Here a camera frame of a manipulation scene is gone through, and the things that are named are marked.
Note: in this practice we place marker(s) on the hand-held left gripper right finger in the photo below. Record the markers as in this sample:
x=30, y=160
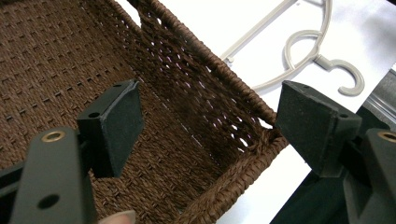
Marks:
x=330, y=133

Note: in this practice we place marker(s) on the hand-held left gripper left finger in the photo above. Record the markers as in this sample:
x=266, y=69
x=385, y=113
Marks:
x=62, y=161

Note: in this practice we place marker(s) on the brown woven basket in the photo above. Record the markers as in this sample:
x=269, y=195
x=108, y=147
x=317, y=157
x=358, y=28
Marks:
x=174, y=124

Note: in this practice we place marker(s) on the beige plastic clothes hanger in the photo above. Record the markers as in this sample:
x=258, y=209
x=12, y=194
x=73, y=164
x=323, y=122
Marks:
x=311, y=46

